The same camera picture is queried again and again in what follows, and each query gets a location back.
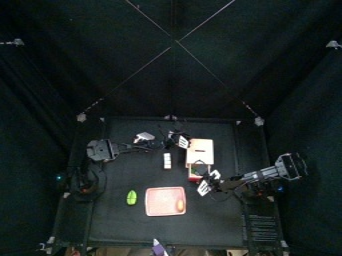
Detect purple and white object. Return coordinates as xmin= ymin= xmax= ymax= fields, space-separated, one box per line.
xmin=151 ymin=238 xmax=170 ymax=256

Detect wooden drawer with red front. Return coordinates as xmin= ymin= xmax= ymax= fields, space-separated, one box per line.
xmin=186 ymin=162 xmax=211 ymax=183

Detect grey ribbed panel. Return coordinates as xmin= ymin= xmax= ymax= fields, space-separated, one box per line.
xmin=246 ymin=213 xmax=281 ymax=248

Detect green toy vegetable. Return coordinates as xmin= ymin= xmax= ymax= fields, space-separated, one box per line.
xmin=126 ymin=189 xmax=139 ymax=207

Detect pink plastic tray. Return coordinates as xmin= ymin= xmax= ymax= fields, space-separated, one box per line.
xmin=144 ymin=186 xmax=189 ymax=217

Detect white rectangular block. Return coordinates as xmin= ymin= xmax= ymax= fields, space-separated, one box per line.
xmin=162 ymin=152 xmax=174 ymax=170

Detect black cable bundle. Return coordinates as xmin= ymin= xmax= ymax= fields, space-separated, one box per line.
xmin=66 ymin=159 xmax=108 ymax=203

